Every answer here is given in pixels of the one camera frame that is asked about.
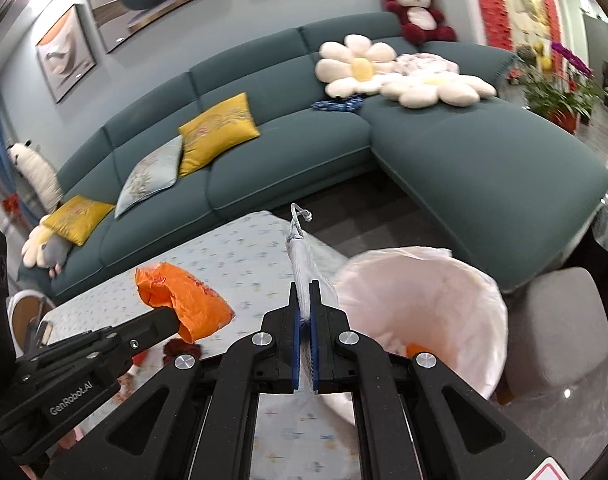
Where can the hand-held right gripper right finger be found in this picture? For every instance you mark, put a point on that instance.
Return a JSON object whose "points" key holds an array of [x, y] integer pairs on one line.
{"points": [[315, 320]]}

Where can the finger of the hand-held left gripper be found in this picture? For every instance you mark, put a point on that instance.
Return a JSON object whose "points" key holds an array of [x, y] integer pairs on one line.
{"points": [[144, 332]]}

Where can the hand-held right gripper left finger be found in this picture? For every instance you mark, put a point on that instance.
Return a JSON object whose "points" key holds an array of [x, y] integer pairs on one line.
{"points": [[296, 320]]}

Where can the orange plastic bag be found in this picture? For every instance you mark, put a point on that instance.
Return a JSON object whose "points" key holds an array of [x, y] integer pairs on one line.
{"points": [[194, 305], [416, 349]]}

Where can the trash bin with white liner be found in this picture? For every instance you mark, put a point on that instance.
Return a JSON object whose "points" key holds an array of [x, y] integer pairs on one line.
{"points": [[433, 300]]}

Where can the dark red fabric flower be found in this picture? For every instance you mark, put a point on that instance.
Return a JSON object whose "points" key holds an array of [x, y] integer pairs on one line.
{"points": [[179, 348]]}

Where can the floral light blue tablecloth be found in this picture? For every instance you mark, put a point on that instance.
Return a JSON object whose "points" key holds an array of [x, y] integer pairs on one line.
{"points": [[244, 255]]}

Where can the wooden chair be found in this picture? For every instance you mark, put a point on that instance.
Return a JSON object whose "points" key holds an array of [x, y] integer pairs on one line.
{"points": [[24, 315]]}

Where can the grey animal plush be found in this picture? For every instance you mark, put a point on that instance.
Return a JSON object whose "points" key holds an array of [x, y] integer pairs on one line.
{"points": [[54, 256]]}

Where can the small yellow embroidered cushion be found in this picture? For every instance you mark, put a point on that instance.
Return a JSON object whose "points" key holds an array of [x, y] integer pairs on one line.
{"points": [[76, 217]]}

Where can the light blue embroidered cushion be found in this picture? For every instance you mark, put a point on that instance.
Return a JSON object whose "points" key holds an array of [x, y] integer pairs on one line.
{"points": [[149, 175]]}

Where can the teal sectional sofa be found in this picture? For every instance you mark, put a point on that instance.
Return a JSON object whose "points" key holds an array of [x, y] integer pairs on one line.
{"points": [[294, 160]]}

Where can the red curtain tie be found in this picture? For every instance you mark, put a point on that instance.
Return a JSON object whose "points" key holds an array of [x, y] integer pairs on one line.
{"points": [[12, 207]]}

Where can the long white animal plush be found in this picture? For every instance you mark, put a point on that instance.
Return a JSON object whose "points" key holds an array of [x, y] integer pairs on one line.
{"points": [[36, 175]]}

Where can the large yellow embroidered cushion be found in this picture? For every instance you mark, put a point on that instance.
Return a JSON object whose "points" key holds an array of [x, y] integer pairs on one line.
{"points": [[219, 132]]}

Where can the grey upholstered stool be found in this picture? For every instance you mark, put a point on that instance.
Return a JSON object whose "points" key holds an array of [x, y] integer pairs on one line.
{"points": [[558, 325]]}

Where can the white daisy flower cushion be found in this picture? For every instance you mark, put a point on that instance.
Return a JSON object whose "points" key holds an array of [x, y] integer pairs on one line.
{"points": [[339, 55], [453, 91]]}

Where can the pale pink folded cloth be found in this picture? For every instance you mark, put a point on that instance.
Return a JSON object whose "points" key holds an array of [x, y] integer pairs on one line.
{"points": [[428, 64]]}

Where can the clear plastic bag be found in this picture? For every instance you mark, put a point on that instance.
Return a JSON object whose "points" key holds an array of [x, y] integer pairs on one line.
{"points": [[606, 225]]}

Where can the red teddy bear plush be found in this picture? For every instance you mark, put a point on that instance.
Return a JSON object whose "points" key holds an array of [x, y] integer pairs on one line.
{"points": [[418, 15]]}

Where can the green potted plant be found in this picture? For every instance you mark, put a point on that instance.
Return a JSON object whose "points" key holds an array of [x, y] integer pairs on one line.
{"points": [[563, 95]]}

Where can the yellow gourd ornament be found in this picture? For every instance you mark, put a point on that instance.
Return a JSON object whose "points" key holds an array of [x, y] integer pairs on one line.
{"points": [[541, 55]]}

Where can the purple orchid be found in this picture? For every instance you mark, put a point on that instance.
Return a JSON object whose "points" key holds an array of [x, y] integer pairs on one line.
{"points": [[573, 57]]}

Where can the small framed wall picture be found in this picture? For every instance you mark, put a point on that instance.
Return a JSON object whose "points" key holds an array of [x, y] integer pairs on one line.
{"points": [[66, 55]]}

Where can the red wall decoration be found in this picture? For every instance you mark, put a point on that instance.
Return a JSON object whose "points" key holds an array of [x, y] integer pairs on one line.
{"points": [[493, 10]]}

